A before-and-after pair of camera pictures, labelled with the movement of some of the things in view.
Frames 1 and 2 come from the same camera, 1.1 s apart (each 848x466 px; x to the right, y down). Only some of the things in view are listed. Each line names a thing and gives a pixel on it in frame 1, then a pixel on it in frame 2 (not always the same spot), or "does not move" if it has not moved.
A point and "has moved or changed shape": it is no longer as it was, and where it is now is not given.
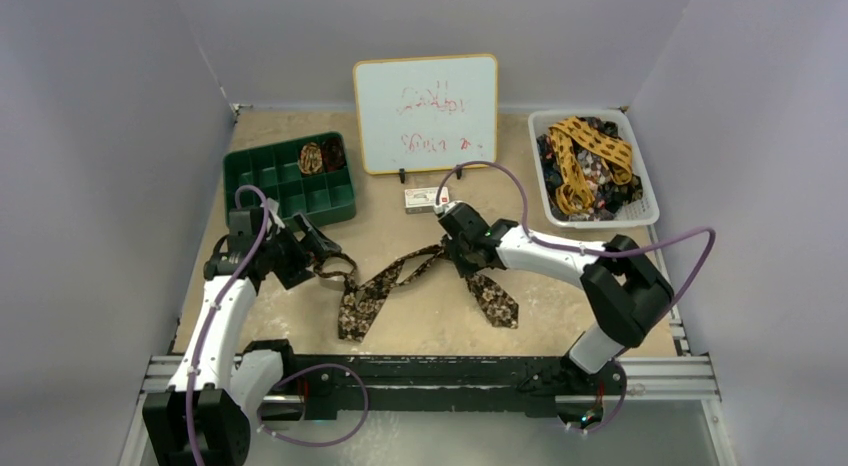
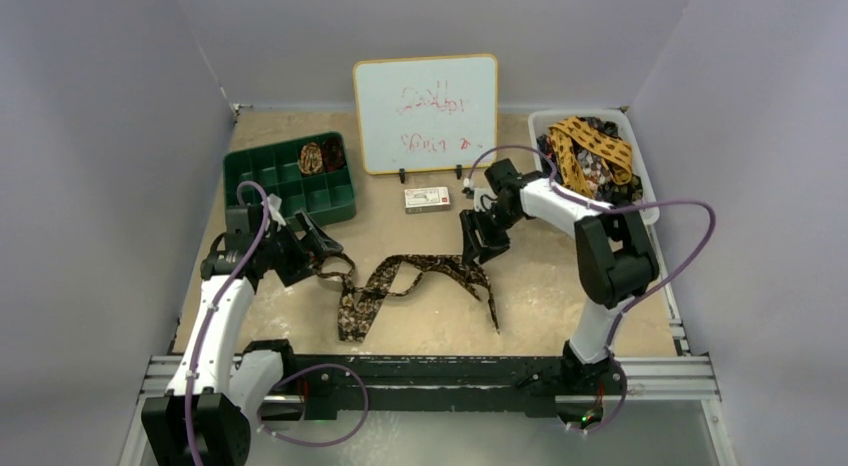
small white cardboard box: [423, 200] does not move
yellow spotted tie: [575, 196] does not move
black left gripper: [298, 270] does not move
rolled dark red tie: [333, 154] does not move
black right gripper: [460, 246] to [478, 226]
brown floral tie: [363, 299] has moved or changed shape
